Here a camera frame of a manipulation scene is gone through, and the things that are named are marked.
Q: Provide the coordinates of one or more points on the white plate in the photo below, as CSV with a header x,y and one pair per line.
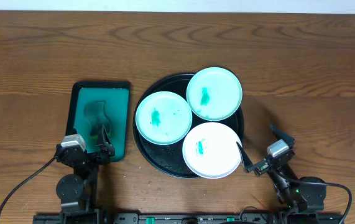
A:
x,y
211,150

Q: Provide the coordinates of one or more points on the black rectangular sponge tray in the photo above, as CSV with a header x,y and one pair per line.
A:
x,y
100,102

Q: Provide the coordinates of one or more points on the yellow green sponge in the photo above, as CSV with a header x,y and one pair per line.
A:
x,y
95,130

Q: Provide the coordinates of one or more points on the round black tray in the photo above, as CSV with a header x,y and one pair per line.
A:
x,y
169,158

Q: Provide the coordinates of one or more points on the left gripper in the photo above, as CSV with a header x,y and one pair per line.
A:
x,y
89,156

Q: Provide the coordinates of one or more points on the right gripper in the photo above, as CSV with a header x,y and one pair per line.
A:
x,y
266,163

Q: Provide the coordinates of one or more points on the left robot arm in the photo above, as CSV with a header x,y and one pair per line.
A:
x,y
77,191

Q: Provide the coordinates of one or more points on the mint plate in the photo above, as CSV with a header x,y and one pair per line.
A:
x,y
214,93
163,118

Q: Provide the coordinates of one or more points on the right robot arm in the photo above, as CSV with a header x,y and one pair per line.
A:
x,y
304,197

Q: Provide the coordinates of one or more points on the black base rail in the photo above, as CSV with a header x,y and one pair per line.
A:
x,y
134,218

